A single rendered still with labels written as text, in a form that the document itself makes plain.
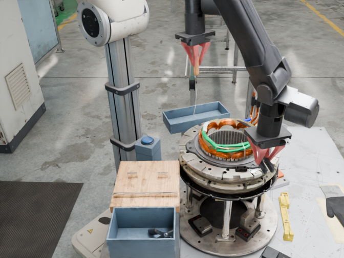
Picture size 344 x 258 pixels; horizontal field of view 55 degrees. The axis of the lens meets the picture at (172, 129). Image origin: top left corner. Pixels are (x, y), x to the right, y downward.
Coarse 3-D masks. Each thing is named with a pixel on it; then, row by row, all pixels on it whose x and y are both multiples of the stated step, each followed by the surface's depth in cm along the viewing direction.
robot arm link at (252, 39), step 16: (224, 0) 62; (240, 0) 62; (224, 16) 65; (240, 16) 63; (256, 16) 65; (240, 32) 66; (256, 32) 65; (240, 48) 69; (256, 48) 66; (272, 48) 68; (256, 64) 68; (272, 64) 68; (288, 64) 71; (256, 80) 72; (272, 80) 68; (288, 80) 73
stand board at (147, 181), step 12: (120, 168) 103; (132, 168) 103; (144, 168) 103; (156, 168) 102; (168, 168) 102; (120, 180) 98; (132, 180) 98; (144, 180) 98; (156, 180) 98; (168, 180) 98; (120, 204) 90; (132, 204) 90; (144, 204) 90; (156, 204) 90; (168, 204) 90
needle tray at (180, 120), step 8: (200, 104) 136; (208, 104) 137; (216, 104) 139; (168, 112) 133; (176, 112) 134; (184, 112) 136; (192, 112) 137; (200, 112) 138; (208, 112) 139; (216, 112) 138; (224, 112) 134; (168, 120) 126; (176, 120) 134; (184, 120) 134; (192, 120) 126; (200, 120) 127; (208, 120) 128; (168, 128) 128; (176, 128) 126; (184, 128) 127
